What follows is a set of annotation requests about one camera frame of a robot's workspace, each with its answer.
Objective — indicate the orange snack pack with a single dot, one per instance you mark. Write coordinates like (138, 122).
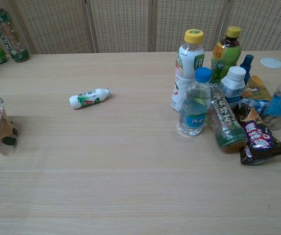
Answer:
(256, 89)

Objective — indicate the small white bottle white cap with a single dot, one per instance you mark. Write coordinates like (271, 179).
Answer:
(232, 85)

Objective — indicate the jasmine tea bottle green label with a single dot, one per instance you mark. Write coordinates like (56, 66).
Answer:
(225, 122)

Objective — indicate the woven folding screen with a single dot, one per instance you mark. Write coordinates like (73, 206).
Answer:
(121, 24)

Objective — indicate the white table grommet cover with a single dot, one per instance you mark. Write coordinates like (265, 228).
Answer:
(271, 63)

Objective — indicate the water bottle blue cap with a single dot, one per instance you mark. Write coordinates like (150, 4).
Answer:
(194, 110)

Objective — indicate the white green-label bottle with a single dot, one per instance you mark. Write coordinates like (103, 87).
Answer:
(86, 99)

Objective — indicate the white drink bottle yellow cap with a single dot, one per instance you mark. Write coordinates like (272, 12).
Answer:
(185, 73)

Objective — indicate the jasmine tea bottle white cap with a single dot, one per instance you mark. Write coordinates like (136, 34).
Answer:
(8, 36)

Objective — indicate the small blue bottle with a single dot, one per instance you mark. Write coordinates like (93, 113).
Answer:
(247, 64)

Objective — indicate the dark chocolate snack bag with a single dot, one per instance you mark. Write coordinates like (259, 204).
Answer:
(259, 139)

